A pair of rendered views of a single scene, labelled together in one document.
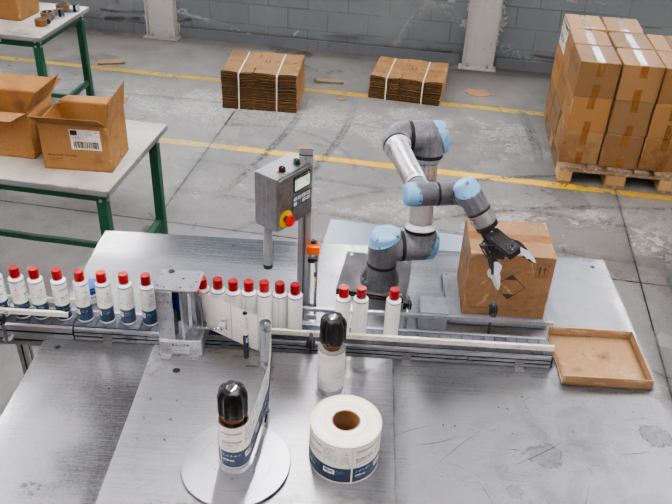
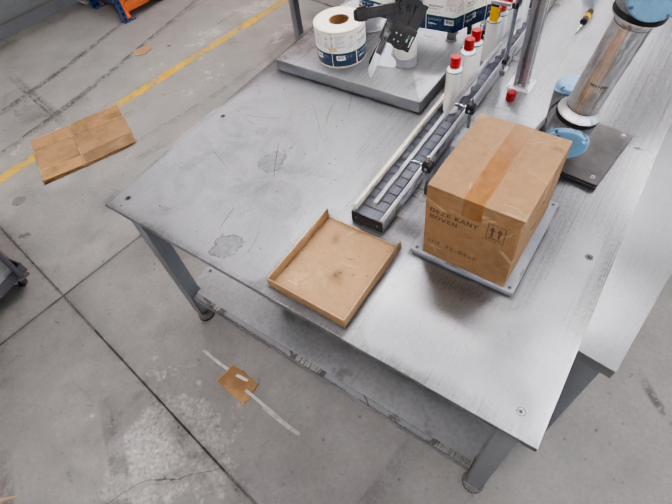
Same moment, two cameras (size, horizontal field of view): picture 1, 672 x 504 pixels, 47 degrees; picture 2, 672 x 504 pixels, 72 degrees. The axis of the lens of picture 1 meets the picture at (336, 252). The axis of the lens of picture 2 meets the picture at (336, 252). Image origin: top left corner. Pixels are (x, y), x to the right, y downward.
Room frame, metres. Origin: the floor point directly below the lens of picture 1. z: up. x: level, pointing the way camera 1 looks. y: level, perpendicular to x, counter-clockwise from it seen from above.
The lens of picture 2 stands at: (2.55, -1.50, 1.94)
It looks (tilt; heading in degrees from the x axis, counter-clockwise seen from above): 53 degrees down; 131
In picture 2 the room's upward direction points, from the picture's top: 10 degrees counter-clockwise
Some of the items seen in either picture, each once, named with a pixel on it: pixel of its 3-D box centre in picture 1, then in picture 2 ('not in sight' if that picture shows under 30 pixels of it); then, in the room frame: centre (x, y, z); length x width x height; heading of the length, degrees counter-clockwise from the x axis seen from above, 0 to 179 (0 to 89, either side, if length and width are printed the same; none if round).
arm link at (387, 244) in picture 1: (385, 245); (572, 101); (2.43, -0.18, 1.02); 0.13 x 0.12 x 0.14; 102
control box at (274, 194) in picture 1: (284, 192); not in sight; (2.15, 0.18, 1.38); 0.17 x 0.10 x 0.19; 144
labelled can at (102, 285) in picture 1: (104, 296); not in sight; (2.07, 0.78, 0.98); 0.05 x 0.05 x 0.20
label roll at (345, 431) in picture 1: (344, 438); (340, 37); (1.51, -0.05, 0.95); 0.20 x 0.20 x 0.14
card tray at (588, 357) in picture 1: (598, 356); (335, 263); (2.04, -0.93, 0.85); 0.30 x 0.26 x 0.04; 89
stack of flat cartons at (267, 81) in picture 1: (264, 80); not in sight; (6.24, 0.68, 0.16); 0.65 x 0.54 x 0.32; 86
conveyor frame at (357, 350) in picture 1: (312, 338); (480, 75); (2.06, 0.07, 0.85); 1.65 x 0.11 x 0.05; 89
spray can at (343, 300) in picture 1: (342, 311); (473, 57); (2.06, -0.03, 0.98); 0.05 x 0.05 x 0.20
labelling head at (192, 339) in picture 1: (182, 311); not in sight; (1.98, 0.49, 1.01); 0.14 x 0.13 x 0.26; 89
